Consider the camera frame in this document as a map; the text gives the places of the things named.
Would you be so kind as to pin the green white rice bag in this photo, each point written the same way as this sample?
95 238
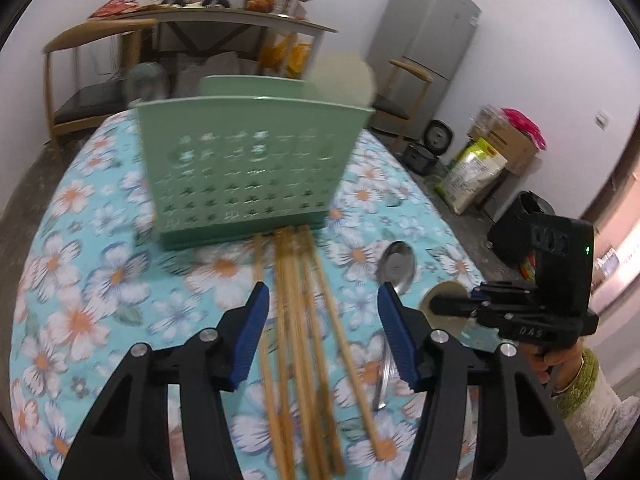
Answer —
470 175

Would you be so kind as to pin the red bag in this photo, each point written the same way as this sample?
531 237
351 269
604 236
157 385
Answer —
114 7

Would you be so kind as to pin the cardboard box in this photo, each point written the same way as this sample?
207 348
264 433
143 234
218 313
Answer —
510 142

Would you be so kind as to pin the cream plastic spoon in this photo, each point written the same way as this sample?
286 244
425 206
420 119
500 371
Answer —
442 292
340 80

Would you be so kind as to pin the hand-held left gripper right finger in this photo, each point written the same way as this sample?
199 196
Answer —
397 332

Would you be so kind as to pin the wall socket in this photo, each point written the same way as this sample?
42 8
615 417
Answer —
601 120

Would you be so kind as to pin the black pot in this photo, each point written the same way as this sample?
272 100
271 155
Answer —
419 157

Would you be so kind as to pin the yellow plastic bag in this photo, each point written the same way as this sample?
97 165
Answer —
287 57

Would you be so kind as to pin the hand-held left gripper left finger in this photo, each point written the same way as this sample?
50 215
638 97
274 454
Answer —
247 332

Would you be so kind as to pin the pile of wooden chopsticks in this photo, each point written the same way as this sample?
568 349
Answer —
300 340

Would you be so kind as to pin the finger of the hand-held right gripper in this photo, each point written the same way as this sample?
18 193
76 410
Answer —
487 291
452 305

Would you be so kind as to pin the silver refrigerator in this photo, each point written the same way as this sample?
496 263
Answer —
425 45

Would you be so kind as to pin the person's right hand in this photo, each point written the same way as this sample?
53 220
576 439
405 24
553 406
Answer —
562 365

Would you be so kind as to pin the black appliance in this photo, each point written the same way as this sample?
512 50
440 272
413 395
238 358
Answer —
515 230

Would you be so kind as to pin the green perforated utensil holder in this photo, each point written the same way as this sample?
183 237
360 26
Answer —
250 175

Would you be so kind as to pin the wooden chair black seat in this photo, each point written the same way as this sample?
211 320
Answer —
395 102
90 100

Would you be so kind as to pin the grey table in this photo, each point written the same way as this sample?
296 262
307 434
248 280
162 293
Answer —
240 17

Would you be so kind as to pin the floral blue tablecloth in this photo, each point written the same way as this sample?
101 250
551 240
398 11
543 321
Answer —
100 285

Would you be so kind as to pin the pink plastic bag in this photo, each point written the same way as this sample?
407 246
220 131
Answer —
522 122

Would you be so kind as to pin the person's right forearm green sleeve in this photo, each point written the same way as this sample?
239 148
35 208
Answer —
600 410

